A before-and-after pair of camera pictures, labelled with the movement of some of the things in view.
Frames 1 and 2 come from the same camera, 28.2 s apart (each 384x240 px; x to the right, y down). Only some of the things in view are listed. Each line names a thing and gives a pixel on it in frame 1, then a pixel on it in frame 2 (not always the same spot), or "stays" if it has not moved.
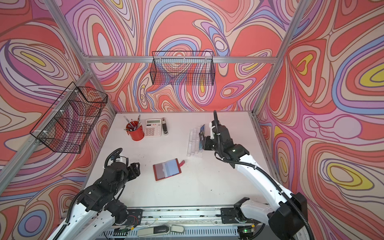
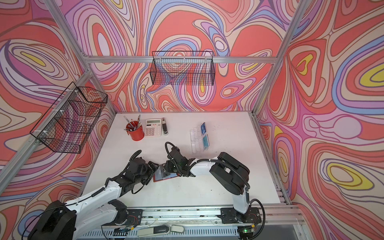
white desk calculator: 153,127 stays
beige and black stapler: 164,125 stays
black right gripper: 207,140 → 169,168
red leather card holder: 167,169 stays
